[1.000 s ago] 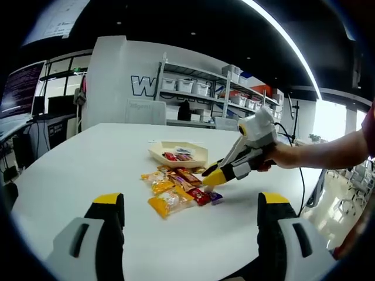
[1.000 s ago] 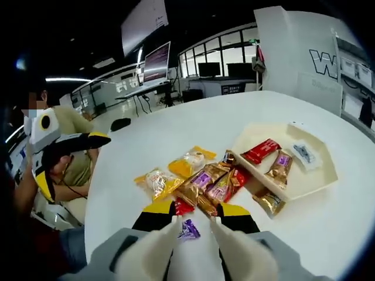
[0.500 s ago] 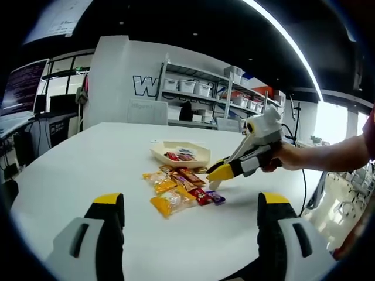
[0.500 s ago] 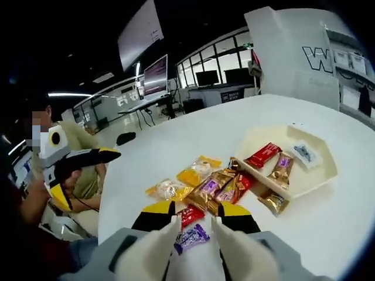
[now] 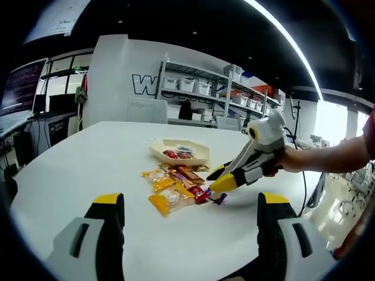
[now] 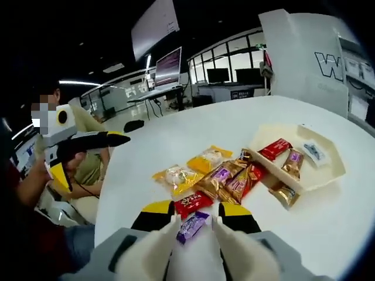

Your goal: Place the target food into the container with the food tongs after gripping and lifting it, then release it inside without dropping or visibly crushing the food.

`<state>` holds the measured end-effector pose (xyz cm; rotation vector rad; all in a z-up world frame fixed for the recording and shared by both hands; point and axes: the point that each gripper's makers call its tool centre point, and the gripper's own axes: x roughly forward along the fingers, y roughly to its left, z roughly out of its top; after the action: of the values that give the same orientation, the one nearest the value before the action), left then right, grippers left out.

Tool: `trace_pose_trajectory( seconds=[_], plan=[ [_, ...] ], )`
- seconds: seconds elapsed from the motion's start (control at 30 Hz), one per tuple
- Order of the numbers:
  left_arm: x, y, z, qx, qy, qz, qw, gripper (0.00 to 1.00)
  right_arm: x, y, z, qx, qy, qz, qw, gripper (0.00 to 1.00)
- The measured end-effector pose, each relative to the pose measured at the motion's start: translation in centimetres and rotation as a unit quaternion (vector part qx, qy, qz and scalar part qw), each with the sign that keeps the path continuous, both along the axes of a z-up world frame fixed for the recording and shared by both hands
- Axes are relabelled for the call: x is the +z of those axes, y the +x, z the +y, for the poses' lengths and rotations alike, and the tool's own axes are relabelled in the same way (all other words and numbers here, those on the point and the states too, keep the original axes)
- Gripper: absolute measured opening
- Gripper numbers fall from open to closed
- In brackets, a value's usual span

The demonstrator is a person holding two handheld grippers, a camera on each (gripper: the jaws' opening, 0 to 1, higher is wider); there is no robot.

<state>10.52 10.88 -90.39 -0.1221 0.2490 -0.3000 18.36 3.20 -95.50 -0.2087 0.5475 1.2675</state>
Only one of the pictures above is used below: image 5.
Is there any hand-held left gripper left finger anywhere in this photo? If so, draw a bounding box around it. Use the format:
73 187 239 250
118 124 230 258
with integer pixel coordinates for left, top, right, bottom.
45 192 126 281

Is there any white office chair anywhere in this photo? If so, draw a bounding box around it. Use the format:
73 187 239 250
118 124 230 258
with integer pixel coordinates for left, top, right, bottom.
216 115 243 131
126 96 168 124

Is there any grey hanging bag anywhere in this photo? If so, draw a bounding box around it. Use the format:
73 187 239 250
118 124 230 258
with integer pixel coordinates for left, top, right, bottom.
75 86 88 105

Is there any grey metal shelf rack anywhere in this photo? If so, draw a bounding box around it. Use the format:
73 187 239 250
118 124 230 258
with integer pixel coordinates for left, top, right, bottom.
156 52 232 124
225 63 284 124

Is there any yellow white food packet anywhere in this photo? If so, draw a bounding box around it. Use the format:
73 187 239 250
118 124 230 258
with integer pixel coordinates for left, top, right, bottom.
140 169 169 181

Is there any person's right hand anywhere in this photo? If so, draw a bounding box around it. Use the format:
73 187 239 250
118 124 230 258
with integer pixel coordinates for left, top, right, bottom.
262 145 306 178

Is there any black cabinet with label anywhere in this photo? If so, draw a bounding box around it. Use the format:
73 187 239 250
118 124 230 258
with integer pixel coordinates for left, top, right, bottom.
46 116 77 147

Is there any long red-brown food packet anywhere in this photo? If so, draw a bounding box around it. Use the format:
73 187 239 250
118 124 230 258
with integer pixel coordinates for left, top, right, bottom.
177 166 206 184

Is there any person's red shirt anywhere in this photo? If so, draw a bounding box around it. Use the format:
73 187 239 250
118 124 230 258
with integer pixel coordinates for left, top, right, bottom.
333 105 375 261

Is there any grey plastic crate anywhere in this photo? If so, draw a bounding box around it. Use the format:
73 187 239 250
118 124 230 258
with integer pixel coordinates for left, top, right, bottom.
224 64 244 80

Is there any white box with blue lid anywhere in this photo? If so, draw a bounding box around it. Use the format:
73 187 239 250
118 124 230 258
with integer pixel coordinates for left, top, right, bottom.
240 72 258 85

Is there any black computer monitor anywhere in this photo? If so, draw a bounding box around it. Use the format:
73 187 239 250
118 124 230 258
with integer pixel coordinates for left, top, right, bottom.
49 93 77 114
32 93 49 115

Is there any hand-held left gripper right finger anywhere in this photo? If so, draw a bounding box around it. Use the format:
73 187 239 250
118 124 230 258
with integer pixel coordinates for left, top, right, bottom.
257 191 335 281

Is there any large yellow food packet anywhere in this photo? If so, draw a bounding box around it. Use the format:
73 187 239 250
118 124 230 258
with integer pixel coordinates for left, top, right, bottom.
148 187 196 217

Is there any black computer tower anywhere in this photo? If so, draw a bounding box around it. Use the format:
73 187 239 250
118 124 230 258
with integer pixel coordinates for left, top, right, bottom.
13 131 33 167

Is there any black bag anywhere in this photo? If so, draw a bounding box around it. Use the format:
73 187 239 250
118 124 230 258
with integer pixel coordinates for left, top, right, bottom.
178 98 193 120

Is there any small yellow food packet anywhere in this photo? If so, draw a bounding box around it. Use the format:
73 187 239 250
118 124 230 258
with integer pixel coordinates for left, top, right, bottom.
152 177 176 193

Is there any bright red food packet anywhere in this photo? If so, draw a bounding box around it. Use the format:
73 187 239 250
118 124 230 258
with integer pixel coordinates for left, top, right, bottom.
187 186 210 205

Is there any large hanging projection screen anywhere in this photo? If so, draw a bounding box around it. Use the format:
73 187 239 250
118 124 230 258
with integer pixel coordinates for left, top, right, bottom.
22 0 86 44

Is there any long ceiling light strip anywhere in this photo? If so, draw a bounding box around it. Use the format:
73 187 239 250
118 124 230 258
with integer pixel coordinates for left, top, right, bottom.
243 0 325 100

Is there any black tripod stand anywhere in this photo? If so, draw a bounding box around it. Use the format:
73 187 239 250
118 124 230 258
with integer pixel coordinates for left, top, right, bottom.
289 93 302 141

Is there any purple food packet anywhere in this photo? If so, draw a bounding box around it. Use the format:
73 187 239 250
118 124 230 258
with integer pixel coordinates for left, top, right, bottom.
204 190 228 205

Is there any ceiling air conditioner unit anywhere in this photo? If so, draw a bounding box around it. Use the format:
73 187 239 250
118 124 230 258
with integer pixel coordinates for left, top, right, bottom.
342 17 360 43

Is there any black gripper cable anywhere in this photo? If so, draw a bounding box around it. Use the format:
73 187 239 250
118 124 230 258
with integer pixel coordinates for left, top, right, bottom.
282 127 308 217

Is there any cream hexagonal paper container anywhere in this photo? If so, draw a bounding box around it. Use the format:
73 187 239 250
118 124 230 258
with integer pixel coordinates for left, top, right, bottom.
148 139 211 167

